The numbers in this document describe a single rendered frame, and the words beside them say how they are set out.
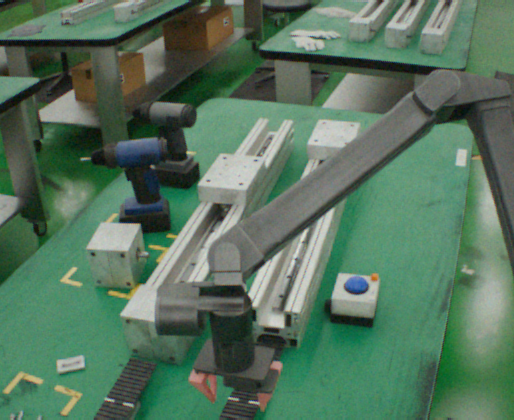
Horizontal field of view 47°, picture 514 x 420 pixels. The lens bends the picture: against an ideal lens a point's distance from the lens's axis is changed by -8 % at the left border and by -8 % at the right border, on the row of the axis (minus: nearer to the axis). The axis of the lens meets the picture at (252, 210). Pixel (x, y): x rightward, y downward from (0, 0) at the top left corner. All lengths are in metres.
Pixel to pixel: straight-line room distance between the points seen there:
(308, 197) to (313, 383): 0.36
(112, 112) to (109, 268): 2.30
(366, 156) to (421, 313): 0.44
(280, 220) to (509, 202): 0.32
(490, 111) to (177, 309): 0.51
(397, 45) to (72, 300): 1.97
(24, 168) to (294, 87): 1.29
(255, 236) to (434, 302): 0.52
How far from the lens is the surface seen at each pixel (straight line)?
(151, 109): 1.58
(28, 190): 2.94
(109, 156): 1.37
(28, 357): 1.19
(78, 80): 4.06
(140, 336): 1.09
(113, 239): 1.27
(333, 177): 0.84
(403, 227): 1.45
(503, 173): 0.89
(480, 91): 0.91
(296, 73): 2.85
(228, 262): 0.79
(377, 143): 0.86
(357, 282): 1.14
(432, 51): 2.78
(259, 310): 1.09
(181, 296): 0.83
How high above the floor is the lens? 1.55
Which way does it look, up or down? 31 degrees down
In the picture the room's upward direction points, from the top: 3 degrees counter-clockwise
